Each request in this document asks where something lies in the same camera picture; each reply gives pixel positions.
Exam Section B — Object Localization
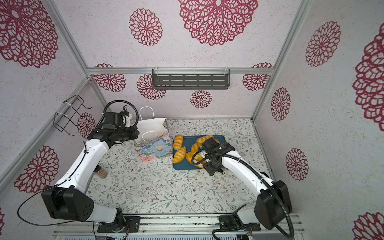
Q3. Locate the croissant bread top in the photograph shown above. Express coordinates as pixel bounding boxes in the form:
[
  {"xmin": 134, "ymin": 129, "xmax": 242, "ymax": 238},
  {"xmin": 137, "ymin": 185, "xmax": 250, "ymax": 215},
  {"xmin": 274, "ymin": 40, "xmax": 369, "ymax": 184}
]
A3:
[{"xmin": 197, "ymin": 135, "xmax": 220, "ymax": 145}]

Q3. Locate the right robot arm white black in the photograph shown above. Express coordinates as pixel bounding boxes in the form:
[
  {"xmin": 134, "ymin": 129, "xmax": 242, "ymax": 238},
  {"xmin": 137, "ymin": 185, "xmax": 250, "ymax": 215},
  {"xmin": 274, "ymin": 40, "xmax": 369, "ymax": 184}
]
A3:
[{"xmin": 201, "ymin": 140, "xmax": 295, "ymax": 240}]

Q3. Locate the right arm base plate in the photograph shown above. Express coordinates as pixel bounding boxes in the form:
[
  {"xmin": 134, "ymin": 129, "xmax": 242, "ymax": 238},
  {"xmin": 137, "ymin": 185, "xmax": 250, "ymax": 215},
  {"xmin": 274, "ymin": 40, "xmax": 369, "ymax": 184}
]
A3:
[{"xmin": 219, "ymin": 215, "xmax": 261, "ymax": 232}]

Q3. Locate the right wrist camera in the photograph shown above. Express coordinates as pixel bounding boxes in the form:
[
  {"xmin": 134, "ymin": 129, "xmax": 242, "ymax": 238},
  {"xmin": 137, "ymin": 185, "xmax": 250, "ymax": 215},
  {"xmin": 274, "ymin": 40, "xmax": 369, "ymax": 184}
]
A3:
[{"xmin": 202, "ymin": 138, "xmax": 220, "ymax": 154}]

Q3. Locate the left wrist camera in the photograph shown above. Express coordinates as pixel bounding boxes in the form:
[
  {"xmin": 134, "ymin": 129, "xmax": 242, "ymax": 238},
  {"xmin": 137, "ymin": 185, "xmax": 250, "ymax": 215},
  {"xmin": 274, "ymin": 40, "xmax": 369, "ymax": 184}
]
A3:
[{"xmin": 103, "ymin": 111, "xmax": 132, "ymax": 130}]

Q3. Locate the small croissant centre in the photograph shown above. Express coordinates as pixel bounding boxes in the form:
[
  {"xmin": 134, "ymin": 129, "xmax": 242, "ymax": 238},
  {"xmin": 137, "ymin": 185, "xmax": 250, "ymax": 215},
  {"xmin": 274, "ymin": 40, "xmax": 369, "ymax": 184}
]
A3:
[{"xmin": 191, "ymin": 142, "xmax": 202, "ymax": 152}]

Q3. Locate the striped bread roll upper left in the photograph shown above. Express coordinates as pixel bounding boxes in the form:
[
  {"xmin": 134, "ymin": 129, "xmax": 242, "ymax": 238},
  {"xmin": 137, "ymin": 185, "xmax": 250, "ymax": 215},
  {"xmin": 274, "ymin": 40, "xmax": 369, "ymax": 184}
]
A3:
[{"xmin": 173, "ymin": 135, "xmax": 184, "ymax": 150}]

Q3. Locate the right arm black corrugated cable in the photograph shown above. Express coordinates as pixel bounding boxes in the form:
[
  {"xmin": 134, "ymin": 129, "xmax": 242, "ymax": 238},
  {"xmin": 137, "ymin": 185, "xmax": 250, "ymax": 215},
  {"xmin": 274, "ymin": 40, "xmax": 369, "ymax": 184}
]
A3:
[{"xmin": 190, "ymin": 149, "xmax": 296, "ymax": 240}]

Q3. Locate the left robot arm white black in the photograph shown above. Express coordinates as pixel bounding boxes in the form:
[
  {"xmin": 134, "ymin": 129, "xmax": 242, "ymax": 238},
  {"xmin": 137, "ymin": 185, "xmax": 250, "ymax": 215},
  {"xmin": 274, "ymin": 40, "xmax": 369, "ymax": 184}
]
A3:
[{"xmin": 41, "ymin": 127, "xmax": 139, "ymax": 232}]

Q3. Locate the grey wall shelf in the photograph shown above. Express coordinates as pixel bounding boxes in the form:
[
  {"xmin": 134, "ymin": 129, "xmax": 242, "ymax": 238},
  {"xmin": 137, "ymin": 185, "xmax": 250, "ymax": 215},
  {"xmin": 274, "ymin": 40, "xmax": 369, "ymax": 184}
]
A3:
[{"xmin": 152, "ymin": 69, "xmax": 231, "ymax": 90}]

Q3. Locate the croissant bread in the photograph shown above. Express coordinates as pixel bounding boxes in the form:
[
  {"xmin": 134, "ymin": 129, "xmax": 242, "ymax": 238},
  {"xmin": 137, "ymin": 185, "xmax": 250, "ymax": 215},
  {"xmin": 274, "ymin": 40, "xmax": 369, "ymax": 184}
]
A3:
[
  {"xmin": 173, "ymin": 147, "xmax": 187, "ymax": 164},
  {"xmin": 197, "ymin": 135, "xmax": 220, "ymax": 145}
]

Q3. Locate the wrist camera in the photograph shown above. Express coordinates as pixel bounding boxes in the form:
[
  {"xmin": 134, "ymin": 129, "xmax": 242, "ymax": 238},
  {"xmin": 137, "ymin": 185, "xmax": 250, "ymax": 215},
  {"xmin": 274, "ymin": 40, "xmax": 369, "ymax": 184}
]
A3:
[
  {"xmin": 202, "ymin": 138, "xmax": 220, "ymax": 154},
  {"xmin": 103, "ymin": 111, "xmax": 132, "ymax": 130}
]

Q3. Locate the tape roll on table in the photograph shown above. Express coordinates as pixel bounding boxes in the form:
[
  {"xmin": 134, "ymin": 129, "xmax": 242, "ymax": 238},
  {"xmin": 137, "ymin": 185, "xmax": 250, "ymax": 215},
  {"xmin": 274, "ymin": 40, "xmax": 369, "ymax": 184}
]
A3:
[{"xmin": 93, "ymin": 165, "xmax": 108, "ymax": 179}]

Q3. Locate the floral paper gift bag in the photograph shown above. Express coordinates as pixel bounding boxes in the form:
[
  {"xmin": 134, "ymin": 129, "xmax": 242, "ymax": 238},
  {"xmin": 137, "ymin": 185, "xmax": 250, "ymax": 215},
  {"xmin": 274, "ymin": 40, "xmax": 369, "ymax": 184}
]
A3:
[{"xmin": 134, "ymin": 113, "xmax": 173, "ymax": 163}]

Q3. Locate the black wire wall rack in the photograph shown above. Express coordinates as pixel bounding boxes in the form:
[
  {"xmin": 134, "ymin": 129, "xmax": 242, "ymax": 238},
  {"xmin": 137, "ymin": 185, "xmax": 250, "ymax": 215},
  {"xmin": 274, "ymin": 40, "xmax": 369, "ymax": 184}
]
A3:
[{"xmin": 53, "ymin": 95, "xmax": 91, "ymax": 136}]

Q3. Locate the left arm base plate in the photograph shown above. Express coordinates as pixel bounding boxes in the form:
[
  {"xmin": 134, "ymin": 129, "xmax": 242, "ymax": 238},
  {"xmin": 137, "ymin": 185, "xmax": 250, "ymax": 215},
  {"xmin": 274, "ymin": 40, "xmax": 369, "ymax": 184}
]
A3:
[{"xmin": 97, "ymin": 216, "xmax": 141, "ymax": 233}]

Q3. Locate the large round bread loaf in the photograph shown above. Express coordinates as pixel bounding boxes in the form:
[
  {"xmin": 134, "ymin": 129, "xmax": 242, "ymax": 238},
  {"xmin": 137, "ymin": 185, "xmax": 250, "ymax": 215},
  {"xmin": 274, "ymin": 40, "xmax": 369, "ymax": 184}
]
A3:
[{"xmin": 186, "ymin": 151, "xmax": 206, "ymax": 169}]

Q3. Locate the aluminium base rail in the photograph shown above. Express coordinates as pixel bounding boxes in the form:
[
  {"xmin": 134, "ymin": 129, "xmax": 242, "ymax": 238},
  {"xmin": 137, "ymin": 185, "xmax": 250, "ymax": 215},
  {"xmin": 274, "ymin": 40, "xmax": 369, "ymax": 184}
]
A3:
[{"xmin": 52, "ymin": 213, "xmax": 307, "ymax": 240}]

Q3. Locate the croissant bread lower left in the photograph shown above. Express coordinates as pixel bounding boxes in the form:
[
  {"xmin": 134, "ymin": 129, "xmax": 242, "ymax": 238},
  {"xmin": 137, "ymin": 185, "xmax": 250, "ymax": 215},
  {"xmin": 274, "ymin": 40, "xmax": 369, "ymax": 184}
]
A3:
[{"xmin": 173, "ymin": 147, "xmax": 187, "ymax": 164}]

